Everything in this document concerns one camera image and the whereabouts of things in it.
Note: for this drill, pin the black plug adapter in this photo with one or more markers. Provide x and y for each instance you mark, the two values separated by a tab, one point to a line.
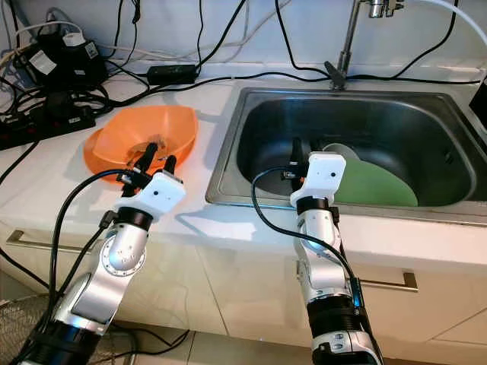
62	105

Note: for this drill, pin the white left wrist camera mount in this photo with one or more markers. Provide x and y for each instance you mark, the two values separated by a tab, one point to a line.
160	194

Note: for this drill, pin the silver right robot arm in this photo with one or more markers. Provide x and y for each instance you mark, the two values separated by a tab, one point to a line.
323	258

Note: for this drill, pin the grey cup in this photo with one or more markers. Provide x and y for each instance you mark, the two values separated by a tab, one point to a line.
346	150

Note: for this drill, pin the metal faucet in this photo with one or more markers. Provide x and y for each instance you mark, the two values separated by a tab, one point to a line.
335	74

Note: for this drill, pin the white kitchen cabinet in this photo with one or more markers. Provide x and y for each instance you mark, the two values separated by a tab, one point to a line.
236	296

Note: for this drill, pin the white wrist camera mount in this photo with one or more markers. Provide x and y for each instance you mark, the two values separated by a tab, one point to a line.
160	194
323	173

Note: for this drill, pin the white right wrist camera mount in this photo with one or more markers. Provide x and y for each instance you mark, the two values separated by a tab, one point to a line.
323	173

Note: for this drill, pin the black charger with white label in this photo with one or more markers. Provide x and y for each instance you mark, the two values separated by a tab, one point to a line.
72	65

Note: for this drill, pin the green plate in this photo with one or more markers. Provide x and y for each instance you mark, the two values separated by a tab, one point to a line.
380	186

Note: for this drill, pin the black power adapter brick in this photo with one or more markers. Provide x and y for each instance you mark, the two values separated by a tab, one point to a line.
172	74

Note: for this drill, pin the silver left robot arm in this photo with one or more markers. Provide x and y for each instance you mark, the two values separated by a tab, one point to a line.
122	255

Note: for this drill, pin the black power strip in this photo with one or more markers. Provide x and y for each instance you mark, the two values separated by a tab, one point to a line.
46	128

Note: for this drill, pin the stainless steel sink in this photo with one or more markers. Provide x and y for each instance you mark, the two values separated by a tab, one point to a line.
411	122

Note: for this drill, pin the metal floor fan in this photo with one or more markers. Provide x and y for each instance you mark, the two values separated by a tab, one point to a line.
23	334

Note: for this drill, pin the black box on counter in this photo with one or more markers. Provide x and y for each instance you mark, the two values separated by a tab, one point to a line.
479	103

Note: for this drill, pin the orange plastic bowl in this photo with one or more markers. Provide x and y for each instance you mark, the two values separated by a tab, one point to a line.
167	122

